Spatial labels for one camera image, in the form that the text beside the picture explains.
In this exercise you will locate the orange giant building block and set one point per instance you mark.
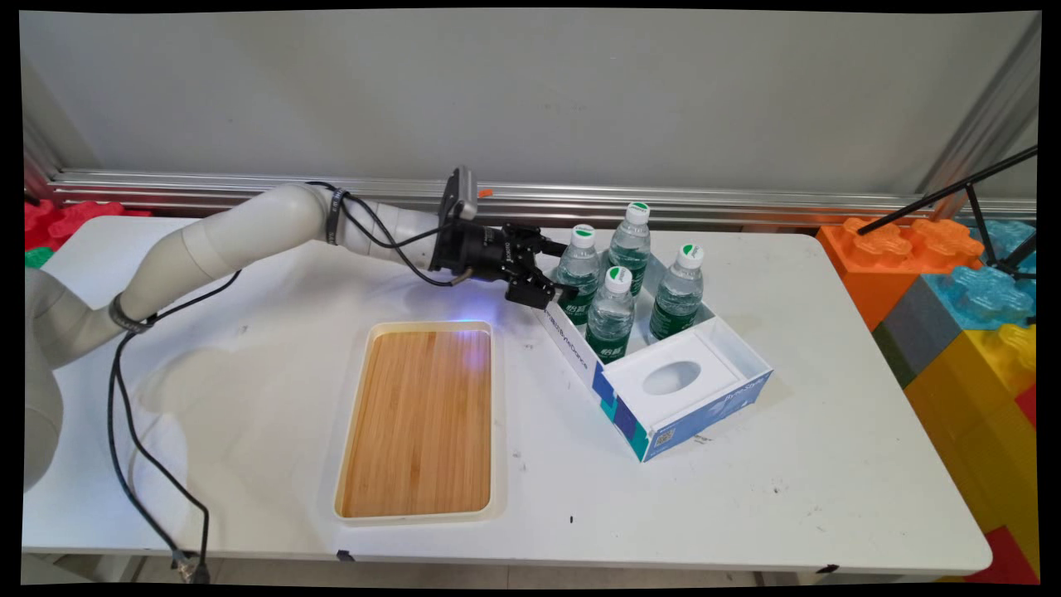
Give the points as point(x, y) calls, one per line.
point(879, 265)

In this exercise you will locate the red giant building block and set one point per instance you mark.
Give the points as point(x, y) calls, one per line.
point(1007, 560)

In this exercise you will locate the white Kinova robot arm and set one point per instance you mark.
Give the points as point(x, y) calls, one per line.
point(249, 232)

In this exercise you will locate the blue giant building block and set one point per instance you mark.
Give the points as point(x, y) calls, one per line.
point(986, 290)

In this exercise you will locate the yellow giant building block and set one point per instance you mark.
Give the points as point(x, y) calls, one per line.
point(978, 431)

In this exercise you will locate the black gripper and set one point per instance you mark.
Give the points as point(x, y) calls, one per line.
point(481, 253)

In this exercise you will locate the aluminium frame rail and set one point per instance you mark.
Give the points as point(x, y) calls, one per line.
point(704, 203)

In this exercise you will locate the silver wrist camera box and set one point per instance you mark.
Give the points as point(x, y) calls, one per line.
point(460, 195)

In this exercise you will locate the black tripod stand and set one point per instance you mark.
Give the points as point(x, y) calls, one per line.
point(978, 211)

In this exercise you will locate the red studded building block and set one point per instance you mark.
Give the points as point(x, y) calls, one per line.
point(62, 222)

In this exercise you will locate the white and blue cardboard box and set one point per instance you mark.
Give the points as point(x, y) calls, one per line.
point(675, 390)

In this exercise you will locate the green building block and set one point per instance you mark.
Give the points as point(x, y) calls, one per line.
point(37, 257)

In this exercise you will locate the grey giant building block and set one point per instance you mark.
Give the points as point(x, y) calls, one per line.
point(920, 332)

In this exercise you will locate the bamboo tray with cream rim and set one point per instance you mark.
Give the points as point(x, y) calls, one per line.
point(423, 419)

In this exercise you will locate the green label water bottle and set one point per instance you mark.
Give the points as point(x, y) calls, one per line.
point(631, 245)
point(677, 298)
point(578, 269)
point(611, 319)

